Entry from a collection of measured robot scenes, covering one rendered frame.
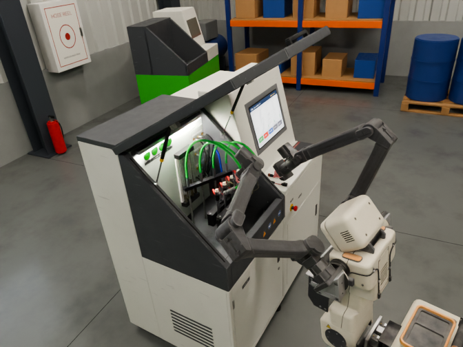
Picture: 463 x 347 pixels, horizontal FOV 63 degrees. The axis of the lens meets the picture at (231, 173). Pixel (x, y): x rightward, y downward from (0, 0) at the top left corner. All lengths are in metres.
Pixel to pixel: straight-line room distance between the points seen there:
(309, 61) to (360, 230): 5.93
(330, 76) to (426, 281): 4.69
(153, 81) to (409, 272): 4.21
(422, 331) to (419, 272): 1.64
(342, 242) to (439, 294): 1.84
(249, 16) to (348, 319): 6.33
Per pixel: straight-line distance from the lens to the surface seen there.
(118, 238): 2.34
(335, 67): 7.20
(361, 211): 1.55
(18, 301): 3.58
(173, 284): 2.25
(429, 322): 1.85
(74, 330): 3.15
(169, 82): 5.75
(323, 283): 1.49
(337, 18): 6.97
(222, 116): 2.33
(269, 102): 2.65
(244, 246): 1.23
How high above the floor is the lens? 2.26
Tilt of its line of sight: 30 degrees down
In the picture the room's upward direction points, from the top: 4 degrees counter-clockwise
